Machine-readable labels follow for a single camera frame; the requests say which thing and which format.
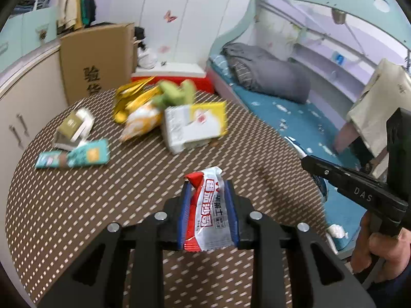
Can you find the pink butterfly sticker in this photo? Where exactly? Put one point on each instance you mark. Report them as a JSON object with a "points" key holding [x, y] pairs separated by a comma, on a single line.
{"points": [[170, 16]]}

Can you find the pink cloth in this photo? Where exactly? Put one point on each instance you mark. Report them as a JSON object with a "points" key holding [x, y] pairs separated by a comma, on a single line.
{"points": [[345, 136]]}

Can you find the blue candy print bedsheet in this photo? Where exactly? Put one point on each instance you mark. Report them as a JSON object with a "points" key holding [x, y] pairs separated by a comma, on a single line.
{"points": [[289, 112]]}

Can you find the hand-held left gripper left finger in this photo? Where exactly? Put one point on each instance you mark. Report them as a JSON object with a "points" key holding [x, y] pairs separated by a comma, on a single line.
{"points": [[184, 211]]}

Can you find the person's right hand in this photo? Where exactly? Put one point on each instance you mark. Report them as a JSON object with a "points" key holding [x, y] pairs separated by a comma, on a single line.
{"points": [[385, 250]]}

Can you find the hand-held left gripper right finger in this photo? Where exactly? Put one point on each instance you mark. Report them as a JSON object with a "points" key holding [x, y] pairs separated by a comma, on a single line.
{"points": [[231, 211]]}

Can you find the teal snack wrapper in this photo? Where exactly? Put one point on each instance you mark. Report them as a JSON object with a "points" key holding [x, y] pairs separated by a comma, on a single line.
{"points": [[86, 155]]}

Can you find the stepped cubby cabinet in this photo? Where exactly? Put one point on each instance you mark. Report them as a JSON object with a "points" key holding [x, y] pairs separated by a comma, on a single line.
{"points": [[32, 29]]}

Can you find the orange white snack bag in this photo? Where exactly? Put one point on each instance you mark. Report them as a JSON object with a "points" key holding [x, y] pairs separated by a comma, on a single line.
{"points": [[141, 123]]}

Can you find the yellow foil wrapper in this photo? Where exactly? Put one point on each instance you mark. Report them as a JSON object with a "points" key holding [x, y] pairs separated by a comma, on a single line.
{"points": [[128, 102]]}

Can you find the blue plaid pillow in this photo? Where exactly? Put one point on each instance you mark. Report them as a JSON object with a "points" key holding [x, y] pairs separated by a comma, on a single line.
{"points": [[220, 64]]}

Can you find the olive green small carton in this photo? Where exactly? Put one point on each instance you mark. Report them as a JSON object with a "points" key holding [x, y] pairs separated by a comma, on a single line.
{"points": [[72, 125]]}

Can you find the brown hanging pouch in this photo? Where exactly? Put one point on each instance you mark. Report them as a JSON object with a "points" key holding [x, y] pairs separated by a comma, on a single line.
{"points": [[338, 16]]}

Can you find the grey quilt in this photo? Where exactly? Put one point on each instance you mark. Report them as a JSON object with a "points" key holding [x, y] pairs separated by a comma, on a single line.
{"points": [[273, 73]]}

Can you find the round brown dotted table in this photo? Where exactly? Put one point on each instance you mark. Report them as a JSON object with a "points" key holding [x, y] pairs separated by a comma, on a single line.
{"points": [[128, 183]]}

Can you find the cream hanging jacket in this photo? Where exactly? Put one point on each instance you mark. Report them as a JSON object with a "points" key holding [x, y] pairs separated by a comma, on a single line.
{"points": [[69, 3]]}

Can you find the beige hanging garment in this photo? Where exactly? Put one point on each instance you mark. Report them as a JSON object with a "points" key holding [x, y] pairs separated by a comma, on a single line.
{"points": [[379, 102]]}

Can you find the dark folded clothes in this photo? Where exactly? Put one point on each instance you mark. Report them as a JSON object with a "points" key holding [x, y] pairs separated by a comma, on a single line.
{"points": [[24, 3]]}

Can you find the low white cabinet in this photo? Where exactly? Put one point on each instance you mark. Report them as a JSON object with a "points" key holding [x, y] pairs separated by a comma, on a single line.
{"points": [[19, 102]]}

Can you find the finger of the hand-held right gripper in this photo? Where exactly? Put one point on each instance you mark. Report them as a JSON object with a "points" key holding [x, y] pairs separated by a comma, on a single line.
{"points": [[353, 186]]}

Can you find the red white snack packet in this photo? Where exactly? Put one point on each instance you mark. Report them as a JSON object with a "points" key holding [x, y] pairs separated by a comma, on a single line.
{"points": [[208, 211]]}

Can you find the red bench with white top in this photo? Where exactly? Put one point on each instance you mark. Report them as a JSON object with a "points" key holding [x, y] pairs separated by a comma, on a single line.
{"points": [[173, 69]]}

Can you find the folded blue jeans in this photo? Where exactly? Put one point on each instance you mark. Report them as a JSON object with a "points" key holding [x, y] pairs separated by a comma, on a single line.
{"points": [[43, 1]]}

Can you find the teal bunk bed frame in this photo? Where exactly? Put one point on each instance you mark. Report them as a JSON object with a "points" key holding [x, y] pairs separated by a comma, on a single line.
{"points": [[321, 0]]}

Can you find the yellow white carton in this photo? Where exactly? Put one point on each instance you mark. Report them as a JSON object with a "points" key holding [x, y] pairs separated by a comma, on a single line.
{"points": [[186, 128]]}

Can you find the tall cardboard box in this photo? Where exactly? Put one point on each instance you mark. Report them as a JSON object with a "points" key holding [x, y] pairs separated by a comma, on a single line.
{"points": [[96, 54]]}

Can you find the white wardrobe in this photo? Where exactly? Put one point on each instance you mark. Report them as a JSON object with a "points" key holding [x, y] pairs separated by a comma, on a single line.
{"points": [[192, 38]]}

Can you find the lilac wall shelf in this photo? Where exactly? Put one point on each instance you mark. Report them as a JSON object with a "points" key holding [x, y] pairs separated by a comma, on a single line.
{"points": [[321, 67]]}

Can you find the black clothes heap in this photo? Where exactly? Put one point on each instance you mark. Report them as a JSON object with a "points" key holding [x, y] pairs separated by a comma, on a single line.
{"points": [[139, 37]]}

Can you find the person's dark blue clothing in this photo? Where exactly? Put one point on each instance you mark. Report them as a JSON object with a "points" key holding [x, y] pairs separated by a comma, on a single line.
{"points": [[391, 295]]}

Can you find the white plastic bag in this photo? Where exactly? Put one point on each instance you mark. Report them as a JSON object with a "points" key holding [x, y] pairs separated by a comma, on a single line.
{"points": [[147, 58]]}

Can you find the blue white tube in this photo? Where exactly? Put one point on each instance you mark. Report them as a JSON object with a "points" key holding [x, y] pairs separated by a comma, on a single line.
{"points": [[297, 146]]}

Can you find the pine cone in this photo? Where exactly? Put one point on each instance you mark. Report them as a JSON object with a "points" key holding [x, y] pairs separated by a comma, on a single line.
{"points": [[41, 33]]}

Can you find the green hanging garment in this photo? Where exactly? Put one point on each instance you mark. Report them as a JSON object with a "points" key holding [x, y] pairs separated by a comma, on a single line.
{"points": [[85, 0]]}

